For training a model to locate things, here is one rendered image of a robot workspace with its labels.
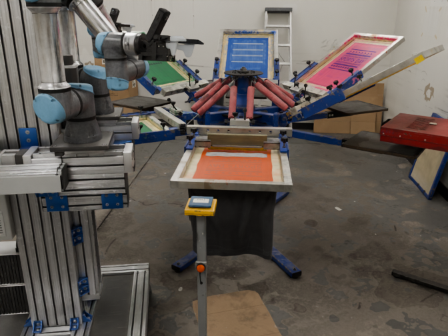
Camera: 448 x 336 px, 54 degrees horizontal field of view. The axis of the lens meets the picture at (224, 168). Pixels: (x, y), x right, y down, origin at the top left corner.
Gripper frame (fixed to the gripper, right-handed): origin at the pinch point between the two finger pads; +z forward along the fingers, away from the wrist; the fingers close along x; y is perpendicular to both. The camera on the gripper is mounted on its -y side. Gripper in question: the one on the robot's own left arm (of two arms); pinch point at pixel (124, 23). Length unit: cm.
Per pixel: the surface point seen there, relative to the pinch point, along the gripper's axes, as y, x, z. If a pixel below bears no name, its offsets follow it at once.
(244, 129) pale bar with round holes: 54, 81, 15
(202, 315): 119, 97, -87
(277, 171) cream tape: 57, 112, -34
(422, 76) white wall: 35, 218, 306
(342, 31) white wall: 6, 114, 423
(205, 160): 63, 71, -29
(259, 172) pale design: 59, 104, -39
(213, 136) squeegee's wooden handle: 54, 68, -12
